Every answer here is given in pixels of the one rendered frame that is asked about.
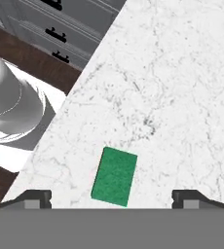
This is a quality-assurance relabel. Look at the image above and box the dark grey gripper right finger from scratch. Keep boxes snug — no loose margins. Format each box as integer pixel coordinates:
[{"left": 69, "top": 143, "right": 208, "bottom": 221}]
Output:
[{"left": 171, "top": 189, "right": 224, "bottom": 209}]

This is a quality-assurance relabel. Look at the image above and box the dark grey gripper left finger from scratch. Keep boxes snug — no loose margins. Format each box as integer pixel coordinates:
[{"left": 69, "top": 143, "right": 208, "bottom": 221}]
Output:
[{"left": 0, "top": 189, "right": 53, "bottom": 209}]

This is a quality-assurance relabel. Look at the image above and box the green rectangular sponge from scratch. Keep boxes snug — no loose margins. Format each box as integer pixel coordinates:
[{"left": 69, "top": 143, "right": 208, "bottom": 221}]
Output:
[{"left": 90, "top": 146, "right": 138, "bottom": 208}]

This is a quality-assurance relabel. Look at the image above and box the grey drawer front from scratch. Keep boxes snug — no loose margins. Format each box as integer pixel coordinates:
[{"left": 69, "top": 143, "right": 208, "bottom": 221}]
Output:
[
  {"left": 7, "top": 0, "right": 114, "bottom": 55},
  {"left": 6, "top": 17, "right": 93, "bottom": 71},
  {"left": 18, "top": 0, "right": 128, "bottom": 33}
]

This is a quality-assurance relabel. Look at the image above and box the white rounded pedestal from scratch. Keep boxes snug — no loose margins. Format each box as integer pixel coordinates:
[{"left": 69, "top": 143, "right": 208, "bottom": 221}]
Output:
[{"left": 0, "top": 51, "right": 68, "bottom": 174}]

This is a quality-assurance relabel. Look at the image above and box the black drawer handle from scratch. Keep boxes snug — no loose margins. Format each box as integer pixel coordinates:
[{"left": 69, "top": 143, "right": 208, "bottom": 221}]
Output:
[
  {"left": 51, "top": 50, "right": 71, "bottom": 64},
  {"left": 45, "top": 27, "right": 68, "bottom": 44},
  {"left": 40, "top": 0, "right": 63, "bottom": 12}
]

